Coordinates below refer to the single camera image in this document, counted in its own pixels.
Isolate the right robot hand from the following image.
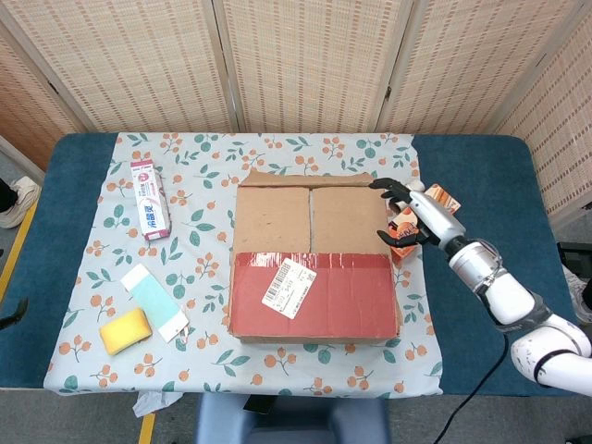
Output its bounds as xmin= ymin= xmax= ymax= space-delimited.
xmin=368 ymin=178 xmax=467 ymax=252

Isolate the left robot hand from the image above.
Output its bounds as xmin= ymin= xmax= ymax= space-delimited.
xmin=0 ymin=298 xmax=30 ymax=330

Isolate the large brown cardboard box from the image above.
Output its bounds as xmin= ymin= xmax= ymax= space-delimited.
xmin=226 ymin=168 xmax=403 ymax=346

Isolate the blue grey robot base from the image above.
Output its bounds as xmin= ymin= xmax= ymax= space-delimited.
xmin=193 ymin=395 xmax=392 ymax=444

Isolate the orange snack box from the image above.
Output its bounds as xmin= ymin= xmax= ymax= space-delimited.
xmin=386 ymin=183 xmax=463 ymax=265

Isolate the yellow sponge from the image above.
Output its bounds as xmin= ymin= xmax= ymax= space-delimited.
xmin=99 ymin=308 xmax=153 ymax=356

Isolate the white sneaker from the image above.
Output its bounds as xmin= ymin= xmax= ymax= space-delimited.
xmin=0 ymin=178 xmax=42 ymax=228

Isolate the black equipment box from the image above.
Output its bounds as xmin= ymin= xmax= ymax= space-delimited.
xmin=557 ymin=241 xmax=592 ymax=278

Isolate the white shipping label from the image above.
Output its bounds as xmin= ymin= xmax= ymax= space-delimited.
xmin=261 ymin=257 xmax=318 ymax=320

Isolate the white plastic bag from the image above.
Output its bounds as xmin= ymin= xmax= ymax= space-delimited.
xmin=561 ymin=267 xmax=592 ymax=323

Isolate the pink white snack packet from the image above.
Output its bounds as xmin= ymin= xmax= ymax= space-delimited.
xmin=129 ymin=158 xmax=173 ymax=242

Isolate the floral tablecloth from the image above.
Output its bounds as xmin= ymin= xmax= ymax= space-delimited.
xmin=43 ymin=132 xmax=444 ymax=399

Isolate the woven bamboo folding screen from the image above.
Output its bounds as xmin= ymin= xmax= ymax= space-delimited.
xmin=0 ymin=0 xmax=592 ymax=228

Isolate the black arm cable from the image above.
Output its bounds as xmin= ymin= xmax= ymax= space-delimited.
xmin=446 ymin=330 xmax=510 ymax=444

